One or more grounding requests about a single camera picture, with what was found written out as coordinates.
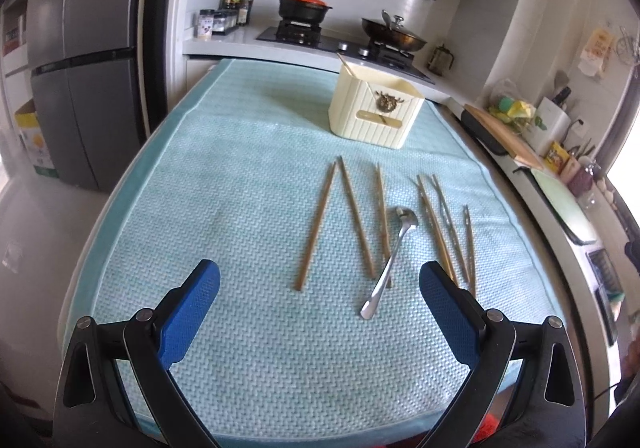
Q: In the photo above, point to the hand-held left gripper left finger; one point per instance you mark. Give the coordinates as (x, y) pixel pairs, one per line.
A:
(190, 313)

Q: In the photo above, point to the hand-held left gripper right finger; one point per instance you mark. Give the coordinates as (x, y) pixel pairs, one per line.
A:
(447, 313)

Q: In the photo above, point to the silver metal spoon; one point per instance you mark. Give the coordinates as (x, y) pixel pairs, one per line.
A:
(406, 219)

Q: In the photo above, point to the bunch of wooden chopsticks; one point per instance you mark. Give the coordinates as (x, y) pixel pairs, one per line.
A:
(357, 218)

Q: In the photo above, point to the cream ribbed utensil holder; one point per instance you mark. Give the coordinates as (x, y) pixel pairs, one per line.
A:
(370, 120)

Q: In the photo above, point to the slender wooden chopstick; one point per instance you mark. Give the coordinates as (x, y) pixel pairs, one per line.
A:
(346, 65)

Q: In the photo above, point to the teal woven table mat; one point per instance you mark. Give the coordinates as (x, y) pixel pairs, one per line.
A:
(225, 178)

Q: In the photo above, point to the green cutting board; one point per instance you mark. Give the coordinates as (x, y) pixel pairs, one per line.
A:
(562, 205)

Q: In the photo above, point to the black tray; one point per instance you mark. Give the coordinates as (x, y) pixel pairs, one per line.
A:
(482, 133)

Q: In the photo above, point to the yellow snack packet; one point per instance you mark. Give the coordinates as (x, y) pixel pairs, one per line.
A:
(556, 158)

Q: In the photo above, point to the purple cup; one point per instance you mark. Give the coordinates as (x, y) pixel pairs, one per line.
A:
(584, 180)

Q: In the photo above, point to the wooden cutting board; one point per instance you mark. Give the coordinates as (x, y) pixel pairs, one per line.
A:
(505, 130)

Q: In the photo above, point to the yellow green plastic bag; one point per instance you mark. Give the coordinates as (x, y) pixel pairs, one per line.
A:
(515, 110)

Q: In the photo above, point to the white knife block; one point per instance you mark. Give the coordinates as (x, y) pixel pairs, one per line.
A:
(550, 123)

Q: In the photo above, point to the cardboard box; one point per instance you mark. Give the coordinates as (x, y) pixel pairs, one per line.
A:
(35, 143)

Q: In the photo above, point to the glass press pot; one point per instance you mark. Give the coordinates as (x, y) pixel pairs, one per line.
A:
(440, 60)

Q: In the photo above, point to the grey refrigerator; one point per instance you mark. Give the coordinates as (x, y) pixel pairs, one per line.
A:
(85, 78)

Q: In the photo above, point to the steel wok with glass lid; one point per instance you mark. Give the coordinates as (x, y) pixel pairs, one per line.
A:
(395, 35)

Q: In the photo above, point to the black gas stove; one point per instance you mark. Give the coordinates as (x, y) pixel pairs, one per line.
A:
(330, 42)

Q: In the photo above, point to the dark sauce bottle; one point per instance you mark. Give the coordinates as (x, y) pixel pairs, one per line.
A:
(245, 8)

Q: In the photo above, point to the black pot with red lid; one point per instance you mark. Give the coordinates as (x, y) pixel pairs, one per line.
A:
(305, 5)

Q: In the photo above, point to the hanging yellow wall packet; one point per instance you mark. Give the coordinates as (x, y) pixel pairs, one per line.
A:
(596, 50)

